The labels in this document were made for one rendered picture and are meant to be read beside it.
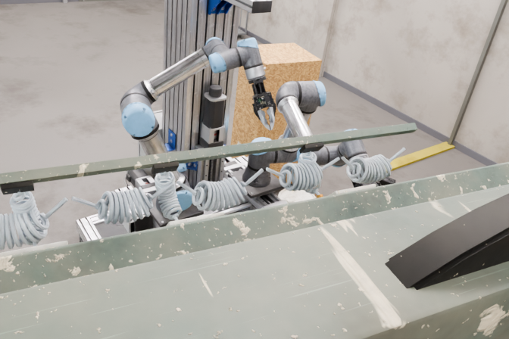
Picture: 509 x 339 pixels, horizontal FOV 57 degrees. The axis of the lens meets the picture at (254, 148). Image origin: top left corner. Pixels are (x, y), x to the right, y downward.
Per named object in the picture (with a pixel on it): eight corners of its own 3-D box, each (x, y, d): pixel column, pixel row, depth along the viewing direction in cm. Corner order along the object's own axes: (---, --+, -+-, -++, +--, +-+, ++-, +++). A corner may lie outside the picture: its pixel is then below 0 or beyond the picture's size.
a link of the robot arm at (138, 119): (192, 188, 213) (143, 87, 181) (199, 208, 201) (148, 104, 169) (167, 198, 212) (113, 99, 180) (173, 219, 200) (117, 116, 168)
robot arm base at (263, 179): (236, 175, 250) (238, 159, 245) (259, 168, 258) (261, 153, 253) (253, 190, 239) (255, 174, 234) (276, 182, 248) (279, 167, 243)
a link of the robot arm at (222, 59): (208, 66, 185) (235, 59, 186) (215, 78, 176) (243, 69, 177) (204, 48, 180) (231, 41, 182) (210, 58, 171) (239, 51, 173)
